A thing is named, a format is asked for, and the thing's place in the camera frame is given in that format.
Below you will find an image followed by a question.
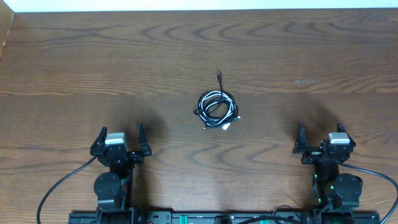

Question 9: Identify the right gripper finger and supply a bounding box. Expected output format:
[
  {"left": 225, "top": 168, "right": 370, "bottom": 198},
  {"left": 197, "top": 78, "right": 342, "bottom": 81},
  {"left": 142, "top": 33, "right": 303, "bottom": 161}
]
[
  {"left": 292, "top": 124, "right": 308, "bottom": 154},
  {"left": 336, "top": 122, "right": 356, "bottom": 146}
]

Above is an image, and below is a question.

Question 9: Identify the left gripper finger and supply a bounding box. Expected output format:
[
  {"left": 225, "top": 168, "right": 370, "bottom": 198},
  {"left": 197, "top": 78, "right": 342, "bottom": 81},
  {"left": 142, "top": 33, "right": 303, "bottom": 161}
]
[
  {"left": 90, "top": 126, "right": 107, "bottom": 154},
  {"left": 138, "top": 123, "right": 152, "bottom": 156}
]

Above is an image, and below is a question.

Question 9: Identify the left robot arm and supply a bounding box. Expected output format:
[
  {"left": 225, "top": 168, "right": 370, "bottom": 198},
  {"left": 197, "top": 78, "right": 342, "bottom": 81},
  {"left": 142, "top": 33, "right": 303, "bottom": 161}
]
[{"left": 90, "top": 124, "right": 152, "bottom": 212}]

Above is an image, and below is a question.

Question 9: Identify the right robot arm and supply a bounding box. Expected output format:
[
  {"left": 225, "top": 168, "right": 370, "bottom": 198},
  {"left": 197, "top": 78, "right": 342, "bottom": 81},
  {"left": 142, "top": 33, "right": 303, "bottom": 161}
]
[{"left": 292, "top": 123, "right": 363, "bottom": 212}]

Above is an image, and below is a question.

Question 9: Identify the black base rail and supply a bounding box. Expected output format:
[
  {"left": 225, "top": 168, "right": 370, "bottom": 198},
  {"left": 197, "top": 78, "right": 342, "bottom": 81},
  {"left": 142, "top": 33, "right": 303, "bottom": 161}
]
[{"left": 68, "top": 210, "right": 380, "bottom": 224}]

